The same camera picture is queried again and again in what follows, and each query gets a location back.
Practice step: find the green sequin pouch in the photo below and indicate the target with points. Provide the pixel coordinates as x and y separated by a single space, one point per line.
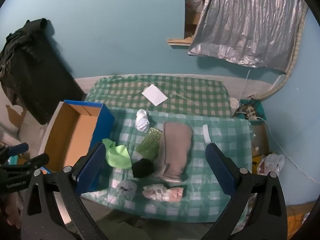
150 143

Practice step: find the dark green checkered cloth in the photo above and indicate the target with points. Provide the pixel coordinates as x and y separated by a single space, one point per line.
195 95

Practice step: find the brown cardboard box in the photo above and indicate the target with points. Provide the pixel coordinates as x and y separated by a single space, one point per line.
260 136

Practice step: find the white sock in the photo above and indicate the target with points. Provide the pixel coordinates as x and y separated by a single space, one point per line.
142 122

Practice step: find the silver foil curtain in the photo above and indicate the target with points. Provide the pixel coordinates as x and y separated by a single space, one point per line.
250 22

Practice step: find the bright green cloth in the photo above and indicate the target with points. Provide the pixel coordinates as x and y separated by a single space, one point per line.
117 155

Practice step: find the black rolled sock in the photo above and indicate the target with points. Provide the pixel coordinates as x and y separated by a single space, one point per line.
142 168

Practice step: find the dark clothes pile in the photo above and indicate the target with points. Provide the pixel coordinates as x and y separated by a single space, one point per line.
22 37

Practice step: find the white plastic bag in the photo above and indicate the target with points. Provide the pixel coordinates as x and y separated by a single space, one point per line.
273 162

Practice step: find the orange object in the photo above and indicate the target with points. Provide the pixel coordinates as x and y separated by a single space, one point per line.
295 221

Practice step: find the wooden window sill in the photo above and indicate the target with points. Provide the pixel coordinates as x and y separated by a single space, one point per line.
180 41

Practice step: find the white paper sheet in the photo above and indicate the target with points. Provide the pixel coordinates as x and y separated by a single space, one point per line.
155 95

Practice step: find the grey rolled sock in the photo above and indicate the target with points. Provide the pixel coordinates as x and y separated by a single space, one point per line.
127 187

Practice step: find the small white strip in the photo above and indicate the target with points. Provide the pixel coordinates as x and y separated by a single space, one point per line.
207 133

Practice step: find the taupe cloth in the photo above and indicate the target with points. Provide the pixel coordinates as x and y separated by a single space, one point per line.
175 147

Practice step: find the teal cloth with power strip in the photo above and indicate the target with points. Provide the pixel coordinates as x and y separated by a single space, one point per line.
258 108

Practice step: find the light green checkered cloth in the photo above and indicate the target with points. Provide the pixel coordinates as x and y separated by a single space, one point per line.
225 132

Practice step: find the blue cardboard box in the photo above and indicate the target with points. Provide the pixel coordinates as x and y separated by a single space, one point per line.
70 135

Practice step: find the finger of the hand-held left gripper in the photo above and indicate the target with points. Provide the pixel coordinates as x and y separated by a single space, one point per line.
37 159
18 148

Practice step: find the beige patterned band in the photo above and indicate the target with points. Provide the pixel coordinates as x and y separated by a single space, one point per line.
296 55

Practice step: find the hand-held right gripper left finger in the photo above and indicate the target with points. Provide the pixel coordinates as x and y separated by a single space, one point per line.
91 165

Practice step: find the person's dark green clothing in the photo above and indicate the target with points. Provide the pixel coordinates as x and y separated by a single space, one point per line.
122 228

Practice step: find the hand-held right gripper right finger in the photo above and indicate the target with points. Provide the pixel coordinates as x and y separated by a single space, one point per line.
222 170

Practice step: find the white and pink cloth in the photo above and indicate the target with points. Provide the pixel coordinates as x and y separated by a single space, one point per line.
160 192

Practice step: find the white cup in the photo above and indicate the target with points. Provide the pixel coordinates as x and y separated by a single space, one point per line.
234 104

